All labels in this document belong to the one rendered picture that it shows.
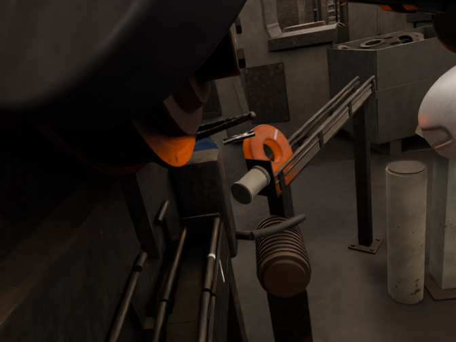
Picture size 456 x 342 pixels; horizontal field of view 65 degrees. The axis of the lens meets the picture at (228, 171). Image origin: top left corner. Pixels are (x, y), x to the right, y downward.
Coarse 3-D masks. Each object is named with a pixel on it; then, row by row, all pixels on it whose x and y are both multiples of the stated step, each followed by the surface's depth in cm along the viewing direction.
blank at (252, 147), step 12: (264, 132) 96; (276, 132) 99; (252, 144) 92; (276, 144) 98; (288, 144) 100; (252, 156) 91; (264, 156) 93; (276, 156) 99; (288, 156) 98; (276, 168) 94
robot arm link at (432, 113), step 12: (444, 84) 35; (432, 96) 37; (444, 96) 34; (420, 108) 40; (432, 108) 36; (444, 108) 34; (420, 120) 39; (432, 120) 37; (444, 120) 35; (432, 132) 38; (444, 132) 36; (432, 144) 39; (444, 144) 37; (444, 156) 39
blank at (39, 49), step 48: (0, 0) 14; (48, 0) 12; (96, 0) 10; (144, 0) 9; (192, 0) 10; (240, 0) 11; (0, 48) 13; (48, 48) 11; (96, 48) 10; (144, 48) 10; (192, 48) 11; (0, 96) 13; (48, 96) 11; (96, 96) 11; (144, 96) 12
